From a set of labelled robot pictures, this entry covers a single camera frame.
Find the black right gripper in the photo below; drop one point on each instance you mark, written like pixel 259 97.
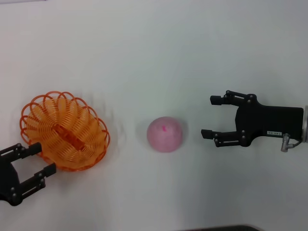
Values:
pixel 269 120

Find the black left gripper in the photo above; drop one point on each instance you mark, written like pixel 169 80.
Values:
pixel 8 178

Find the orange woven plastic basket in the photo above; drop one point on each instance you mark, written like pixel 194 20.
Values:
pixel 72 125

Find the pink plush peach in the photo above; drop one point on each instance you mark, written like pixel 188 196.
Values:
pixel 164 134

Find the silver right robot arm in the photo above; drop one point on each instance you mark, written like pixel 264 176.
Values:
pixel 305 124

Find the dark rounded robot torso edge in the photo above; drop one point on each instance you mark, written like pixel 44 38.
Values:
pixel 221 228

